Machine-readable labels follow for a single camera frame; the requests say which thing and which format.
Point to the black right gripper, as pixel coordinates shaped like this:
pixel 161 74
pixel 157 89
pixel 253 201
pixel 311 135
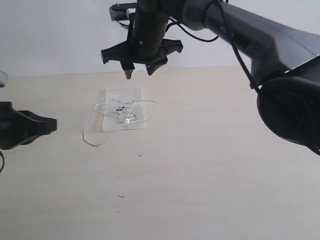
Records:
pixel 153 53

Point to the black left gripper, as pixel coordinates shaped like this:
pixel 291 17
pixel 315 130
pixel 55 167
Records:
pixel 22 127

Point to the white wired earphones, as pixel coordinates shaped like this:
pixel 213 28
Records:
pixel 110 135

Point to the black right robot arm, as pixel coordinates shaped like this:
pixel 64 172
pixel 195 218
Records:
pixel 285 62

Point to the clear plastic hinged case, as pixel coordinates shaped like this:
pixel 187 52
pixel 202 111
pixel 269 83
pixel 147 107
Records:
pixel 135 96

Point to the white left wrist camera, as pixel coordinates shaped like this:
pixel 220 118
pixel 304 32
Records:
pixel 3 79

